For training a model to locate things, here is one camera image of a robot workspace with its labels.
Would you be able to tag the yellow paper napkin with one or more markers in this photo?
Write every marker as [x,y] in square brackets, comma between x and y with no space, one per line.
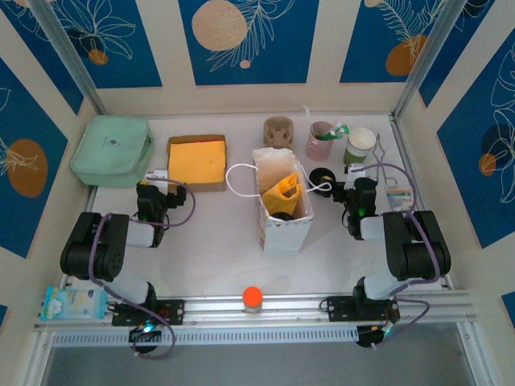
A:
[281,193]

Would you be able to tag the white paper gift bag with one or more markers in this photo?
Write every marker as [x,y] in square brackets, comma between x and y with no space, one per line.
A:
[285,241]

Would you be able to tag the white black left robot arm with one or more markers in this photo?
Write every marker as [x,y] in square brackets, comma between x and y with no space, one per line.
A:
[104,249]

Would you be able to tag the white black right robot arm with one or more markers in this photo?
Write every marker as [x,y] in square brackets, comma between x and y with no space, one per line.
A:
[410,249]

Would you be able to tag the blue wet wipes pack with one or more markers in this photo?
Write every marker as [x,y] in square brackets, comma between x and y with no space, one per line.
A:
[74,303]

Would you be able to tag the black cup lid stack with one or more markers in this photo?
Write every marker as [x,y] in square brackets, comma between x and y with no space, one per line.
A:
[318,175]

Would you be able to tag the pink cup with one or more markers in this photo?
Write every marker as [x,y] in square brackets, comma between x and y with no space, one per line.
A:
[318,149]

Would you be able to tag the small printed sachet packet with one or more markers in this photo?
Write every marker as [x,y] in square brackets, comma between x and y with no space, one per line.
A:
[400,199]

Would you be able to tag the yellow napkin stack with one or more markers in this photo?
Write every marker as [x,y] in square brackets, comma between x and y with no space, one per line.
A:
[197,161]

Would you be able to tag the brown cardboard box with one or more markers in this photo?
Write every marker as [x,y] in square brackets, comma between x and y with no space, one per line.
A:
[221,187]

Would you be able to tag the green white sachet bundle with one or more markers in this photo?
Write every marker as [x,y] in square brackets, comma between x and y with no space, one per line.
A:
[332,132]

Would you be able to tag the mint green zip pouch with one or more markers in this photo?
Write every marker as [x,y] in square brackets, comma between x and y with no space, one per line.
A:
[108,150]

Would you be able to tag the green white paper cup stack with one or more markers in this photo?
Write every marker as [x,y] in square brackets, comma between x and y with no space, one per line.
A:
[362,140]

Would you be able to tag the brown pulp cup carrier stack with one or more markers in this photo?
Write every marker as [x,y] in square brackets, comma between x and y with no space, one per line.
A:
[279,132]

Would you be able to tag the orange round button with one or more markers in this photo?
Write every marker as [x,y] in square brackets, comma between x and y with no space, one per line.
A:
[252,296]

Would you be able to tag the black controller board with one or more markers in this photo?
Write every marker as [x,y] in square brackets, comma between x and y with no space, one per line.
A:
[145,333]
[374,335]

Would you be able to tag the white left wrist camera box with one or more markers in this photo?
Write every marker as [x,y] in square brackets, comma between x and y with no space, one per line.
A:
[157,175]

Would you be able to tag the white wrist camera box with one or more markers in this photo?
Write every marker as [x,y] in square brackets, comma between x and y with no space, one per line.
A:
[356,168]
[157,175]

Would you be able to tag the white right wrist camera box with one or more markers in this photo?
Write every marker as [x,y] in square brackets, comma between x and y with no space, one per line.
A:
[356,168]

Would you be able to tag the aluminium table side rail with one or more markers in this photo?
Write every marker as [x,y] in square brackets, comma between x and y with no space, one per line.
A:
[404,149]
[89,201]

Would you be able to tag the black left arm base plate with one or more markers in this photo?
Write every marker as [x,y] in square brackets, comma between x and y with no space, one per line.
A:
[173,311]

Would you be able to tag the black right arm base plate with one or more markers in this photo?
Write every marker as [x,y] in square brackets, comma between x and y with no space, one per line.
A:
[338,307]

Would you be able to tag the aluminium front rail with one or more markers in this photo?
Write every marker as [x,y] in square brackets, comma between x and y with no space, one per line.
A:
[289,307]

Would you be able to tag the aluminium frame post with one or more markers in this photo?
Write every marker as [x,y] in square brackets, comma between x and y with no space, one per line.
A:
[69,56]
[428,56]

